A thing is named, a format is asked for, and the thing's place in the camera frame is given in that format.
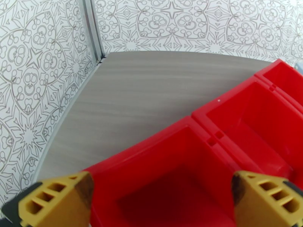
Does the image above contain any red plastic bin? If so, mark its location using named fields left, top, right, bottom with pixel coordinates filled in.
left=191, top=76, right=303, bottom=189
left=83, top=116, right=240, bottom=227
left=254, top=59, right=303, bottom=109

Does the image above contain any aluminium frame post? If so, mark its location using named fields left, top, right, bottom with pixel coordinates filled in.
left=81, top=0, right=105, bottom=64

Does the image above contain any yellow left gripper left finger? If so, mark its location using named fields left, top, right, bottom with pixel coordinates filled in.
left=0, top=171, right=94, bottom=227

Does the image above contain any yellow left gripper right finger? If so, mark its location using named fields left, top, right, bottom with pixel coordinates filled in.
left=231, top=171, right=303, bottom=227

